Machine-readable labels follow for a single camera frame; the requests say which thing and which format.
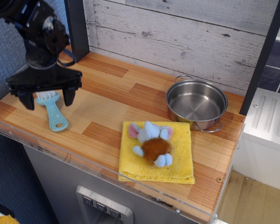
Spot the stainless steel pot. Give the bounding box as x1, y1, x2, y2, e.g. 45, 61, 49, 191
165, 75, 228, 133

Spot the white ridged appliance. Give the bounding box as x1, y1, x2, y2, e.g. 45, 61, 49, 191
233, 88, 280, 189

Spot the yellow cloth napkin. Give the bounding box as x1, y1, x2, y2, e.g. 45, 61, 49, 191
118, 121, 195, 184

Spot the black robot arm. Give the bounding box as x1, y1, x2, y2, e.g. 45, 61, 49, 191
0, 0, 82, 110

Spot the blue plush elephant toy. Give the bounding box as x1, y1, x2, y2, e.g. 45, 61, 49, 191
128, 121, 173, 168

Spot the light blue dish brush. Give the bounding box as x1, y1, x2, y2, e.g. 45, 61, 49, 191
35, 91, 68, 132

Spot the silver control panel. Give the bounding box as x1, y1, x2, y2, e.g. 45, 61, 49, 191
76, 185, 134, 224

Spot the yellow object bottom corner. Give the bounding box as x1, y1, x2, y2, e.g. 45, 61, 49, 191
0, 215, 19, 224

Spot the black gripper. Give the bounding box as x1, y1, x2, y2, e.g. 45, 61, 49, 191
6, 64, 82, 111

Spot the dark vertical post right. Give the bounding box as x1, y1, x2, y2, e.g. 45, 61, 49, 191
239, 0, 280, 116

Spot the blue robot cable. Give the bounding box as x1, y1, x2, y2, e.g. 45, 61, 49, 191
57, 48, 76, 68

